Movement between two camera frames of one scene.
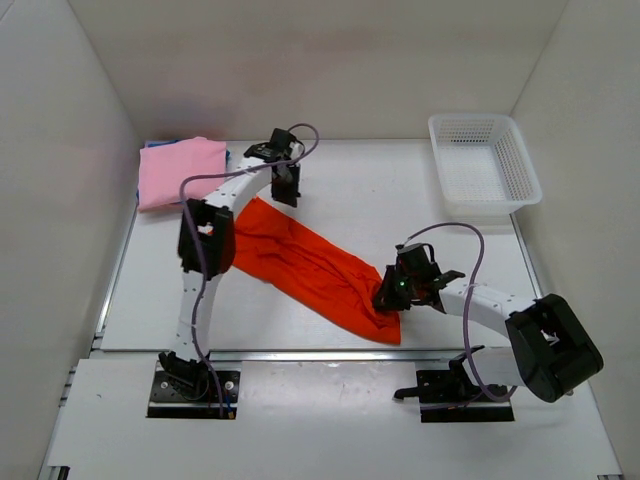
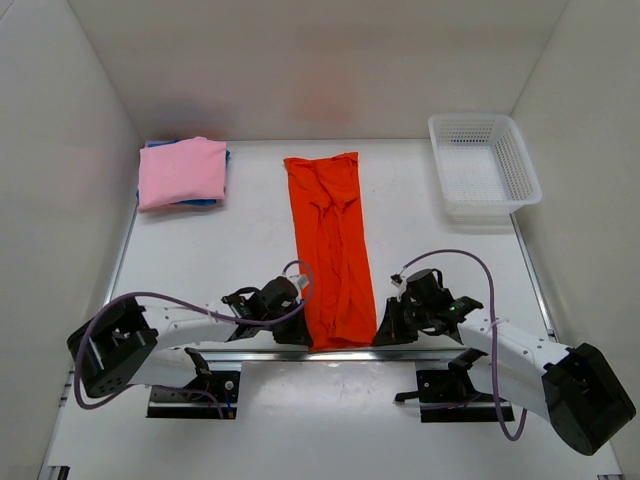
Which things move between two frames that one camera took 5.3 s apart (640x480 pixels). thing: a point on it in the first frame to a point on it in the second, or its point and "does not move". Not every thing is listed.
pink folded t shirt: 163,167 does not move
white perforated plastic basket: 484,165 does not move
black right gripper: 386,299 to 391,331
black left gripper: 288,196 to 297,333
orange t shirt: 313,267 to 328,214
